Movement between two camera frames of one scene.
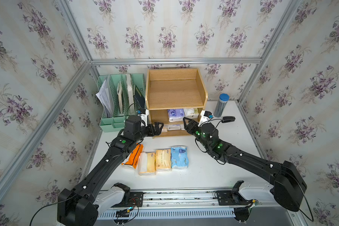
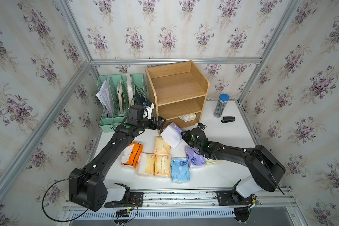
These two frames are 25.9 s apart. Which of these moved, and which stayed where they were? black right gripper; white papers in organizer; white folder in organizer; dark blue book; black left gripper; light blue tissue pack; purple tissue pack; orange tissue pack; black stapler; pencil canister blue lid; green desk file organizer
Moved: black left gripper; purple tissue pack; black right gripper; light blue tissue pack
Stayed: white papers in organizer; orange tissue pack; dark blue book; white folder in organizer; black stapler; pencil canister blue lid; green desk file organizer
